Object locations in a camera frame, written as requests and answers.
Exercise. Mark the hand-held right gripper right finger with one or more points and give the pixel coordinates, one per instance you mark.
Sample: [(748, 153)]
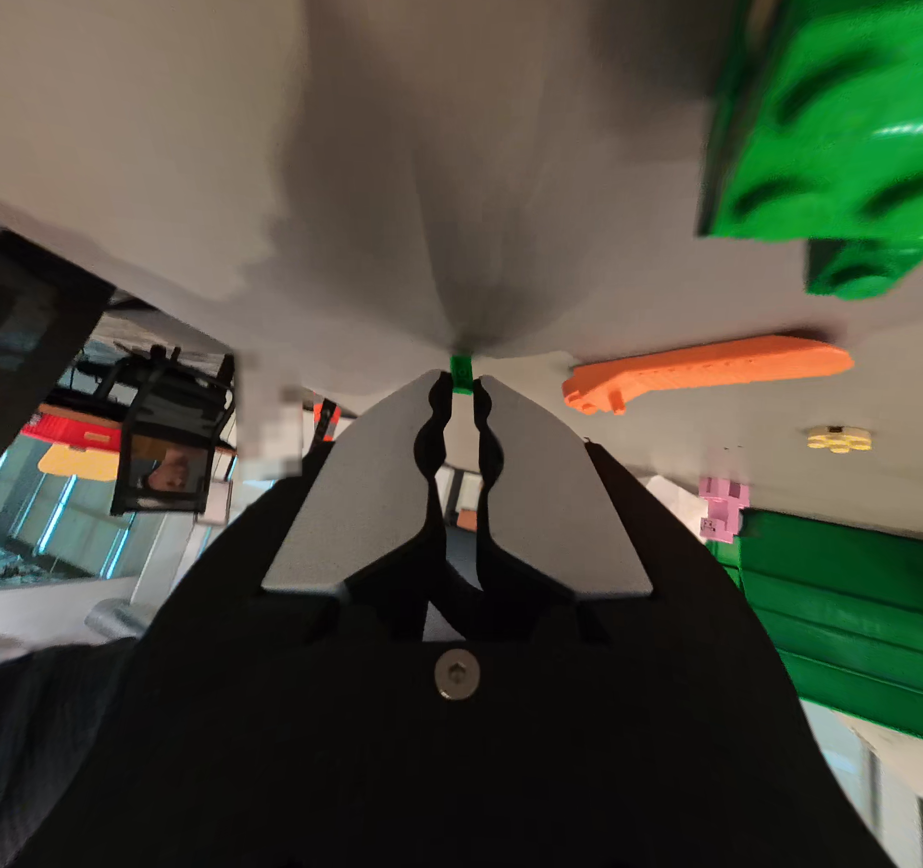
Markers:
[(562, 515)]

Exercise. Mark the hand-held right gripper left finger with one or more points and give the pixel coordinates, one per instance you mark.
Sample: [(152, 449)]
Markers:
[(360, 507)]

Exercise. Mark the small green brick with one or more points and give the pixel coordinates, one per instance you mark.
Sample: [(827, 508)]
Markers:
[(461, 372)]

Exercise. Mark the grey desk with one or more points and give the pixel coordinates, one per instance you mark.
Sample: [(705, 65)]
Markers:
[(216, 89)]

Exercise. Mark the pink brick pig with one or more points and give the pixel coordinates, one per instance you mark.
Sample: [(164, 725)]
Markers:
[(721, 504)]

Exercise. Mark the orange brick separator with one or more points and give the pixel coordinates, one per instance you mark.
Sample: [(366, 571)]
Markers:
[(707, 370)]

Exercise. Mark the yellow round brick piece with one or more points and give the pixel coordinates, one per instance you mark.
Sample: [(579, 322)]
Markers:
[(840, 440)]

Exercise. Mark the red plastic crate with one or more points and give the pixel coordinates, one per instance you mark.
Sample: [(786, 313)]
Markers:
[(72, 432)]

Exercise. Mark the black flat panel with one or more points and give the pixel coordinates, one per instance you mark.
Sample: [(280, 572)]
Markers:
[(43, 320)]

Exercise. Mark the dark clothing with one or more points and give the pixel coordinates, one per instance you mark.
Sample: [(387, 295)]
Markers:
[(43, 738)]

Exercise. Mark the large green brick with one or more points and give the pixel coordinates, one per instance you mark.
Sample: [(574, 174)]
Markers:
[(822, 125)]

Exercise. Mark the black frame stand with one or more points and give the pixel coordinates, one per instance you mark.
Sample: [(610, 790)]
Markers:
[(169, 414)]

